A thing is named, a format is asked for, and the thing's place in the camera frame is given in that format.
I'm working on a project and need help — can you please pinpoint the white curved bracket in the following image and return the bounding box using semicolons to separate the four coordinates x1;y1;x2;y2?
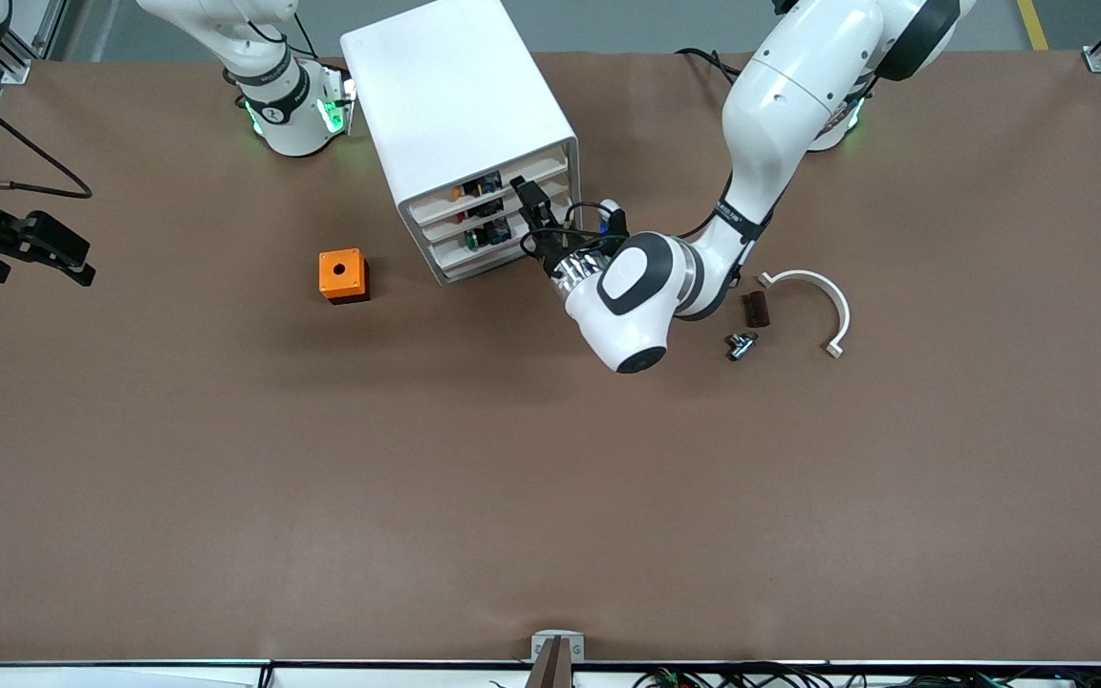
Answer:
758;269;852;359

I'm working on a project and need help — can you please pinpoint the black cable bundle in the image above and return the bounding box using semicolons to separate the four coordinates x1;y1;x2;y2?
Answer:
632;664;1101;688

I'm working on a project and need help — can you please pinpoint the orange box with hole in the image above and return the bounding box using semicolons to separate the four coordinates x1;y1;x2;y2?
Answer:
318;248;371;306

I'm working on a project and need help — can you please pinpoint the grey metal bracket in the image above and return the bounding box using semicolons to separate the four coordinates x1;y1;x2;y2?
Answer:
530;630;586;664

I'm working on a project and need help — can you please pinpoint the white table edge rail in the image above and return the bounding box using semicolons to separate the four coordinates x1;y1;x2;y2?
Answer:
0;659;1101;688

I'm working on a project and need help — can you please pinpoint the green push button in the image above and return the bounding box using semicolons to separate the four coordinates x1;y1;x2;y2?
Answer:
461;218;511;252

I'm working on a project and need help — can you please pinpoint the brown wedge stick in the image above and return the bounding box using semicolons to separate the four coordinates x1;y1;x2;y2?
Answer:
524;637;574;688

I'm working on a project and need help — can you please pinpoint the white drawer cabinet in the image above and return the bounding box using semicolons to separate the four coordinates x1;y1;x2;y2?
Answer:
340;0;583;288

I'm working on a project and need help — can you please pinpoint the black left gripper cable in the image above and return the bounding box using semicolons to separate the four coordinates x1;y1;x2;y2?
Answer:
560;199;630;251

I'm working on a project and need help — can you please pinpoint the black base cable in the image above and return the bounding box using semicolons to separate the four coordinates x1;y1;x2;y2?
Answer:
675;46;747;87

